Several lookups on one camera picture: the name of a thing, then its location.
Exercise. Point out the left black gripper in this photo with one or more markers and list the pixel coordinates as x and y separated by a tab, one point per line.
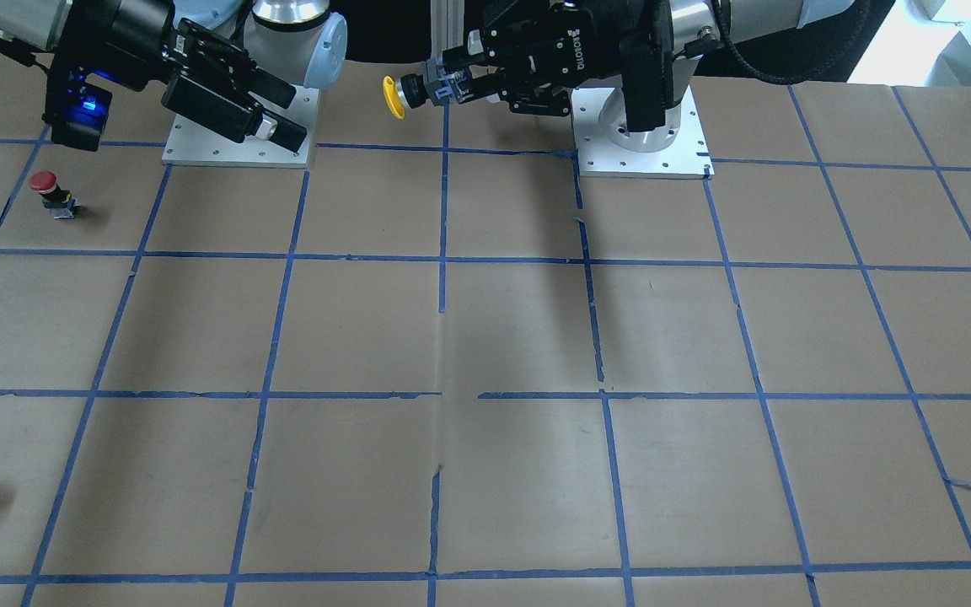
570	52

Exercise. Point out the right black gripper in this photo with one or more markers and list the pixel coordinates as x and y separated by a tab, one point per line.
133	25

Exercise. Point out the yellow push button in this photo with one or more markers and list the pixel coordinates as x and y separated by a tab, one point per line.
414	90

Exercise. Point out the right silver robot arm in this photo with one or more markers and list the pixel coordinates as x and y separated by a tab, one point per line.
301	42

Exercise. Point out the red push button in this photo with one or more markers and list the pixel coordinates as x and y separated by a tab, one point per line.
60	203

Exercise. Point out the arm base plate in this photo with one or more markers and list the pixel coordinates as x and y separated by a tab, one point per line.
238	130
607	147

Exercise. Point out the aluminium frame post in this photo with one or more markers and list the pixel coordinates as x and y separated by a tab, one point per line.
446	25

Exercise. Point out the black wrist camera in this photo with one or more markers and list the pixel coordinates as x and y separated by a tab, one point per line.
75	110

